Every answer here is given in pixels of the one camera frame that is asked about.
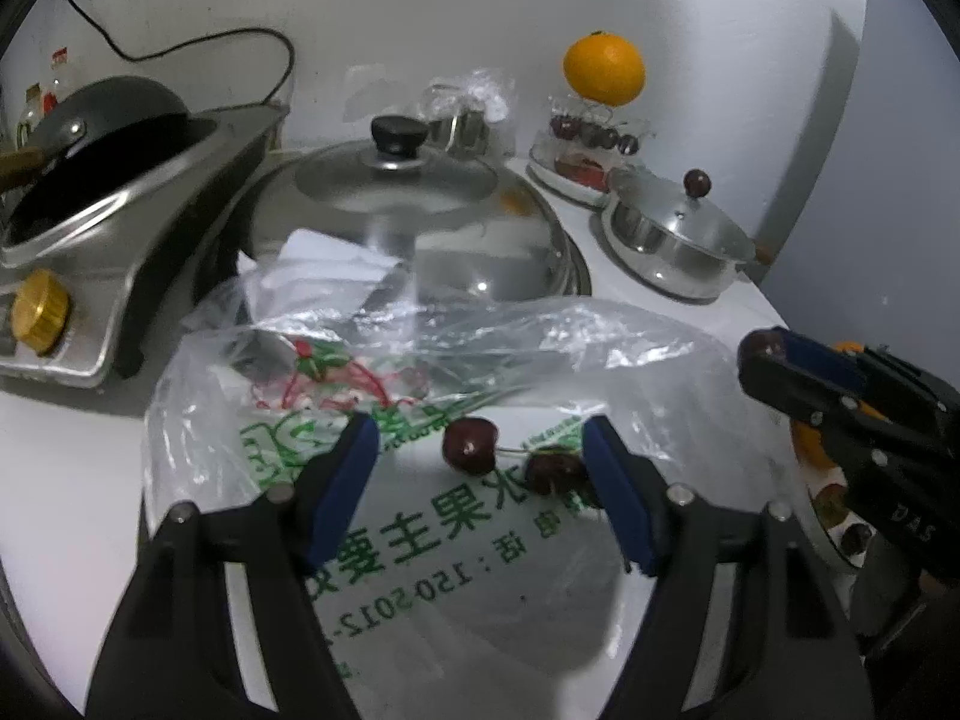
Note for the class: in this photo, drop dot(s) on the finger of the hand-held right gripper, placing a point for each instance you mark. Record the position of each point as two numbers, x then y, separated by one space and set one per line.
780 386
825 364

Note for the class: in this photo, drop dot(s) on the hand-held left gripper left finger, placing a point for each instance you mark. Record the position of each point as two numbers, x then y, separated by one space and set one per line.
341 487

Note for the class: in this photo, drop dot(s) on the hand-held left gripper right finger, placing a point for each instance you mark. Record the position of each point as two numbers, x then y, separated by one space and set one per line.
619 495

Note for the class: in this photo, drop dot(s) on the white plate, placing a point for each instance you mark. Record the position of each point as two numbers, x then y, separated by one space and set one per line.
823 536

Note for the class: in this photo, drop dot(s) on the clear printed plastic bag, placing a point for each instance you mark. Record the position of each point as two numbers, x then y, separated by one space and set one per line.
450 577

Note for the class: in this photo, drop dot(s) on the orange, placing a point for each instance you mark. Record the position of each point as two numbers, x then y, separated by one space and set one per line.
604 67
812 444

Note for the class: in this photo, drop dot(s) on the small steel pot with lid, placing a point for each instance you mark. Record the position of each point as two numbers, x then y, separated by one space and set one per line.
675 232

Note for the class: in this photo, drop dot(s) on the white paper sheet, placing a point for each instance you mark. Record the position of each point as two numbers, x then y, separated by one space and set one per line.
330 259

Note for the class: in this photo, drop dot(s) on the glass pan lid black knob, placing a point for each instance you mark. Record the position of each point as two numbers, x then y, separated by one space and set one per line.
420 202

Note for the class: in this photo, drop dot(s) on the pile of small strawberries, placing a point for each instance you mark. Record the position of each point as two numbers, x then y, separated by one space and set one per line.
581 166

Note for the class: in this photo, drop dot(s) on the silver cooker with gold knobs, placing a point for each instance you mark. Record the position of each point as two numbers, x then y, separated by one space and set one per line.
150 240

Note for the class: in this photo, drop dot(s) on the row of dark cherries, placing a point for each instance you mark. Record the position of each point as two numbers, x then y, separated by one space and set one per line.
592 131

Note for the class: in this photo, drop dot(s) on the crumpled clear plastic wrap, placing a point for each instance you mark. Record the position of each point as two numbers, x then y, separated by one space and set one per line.
469 101

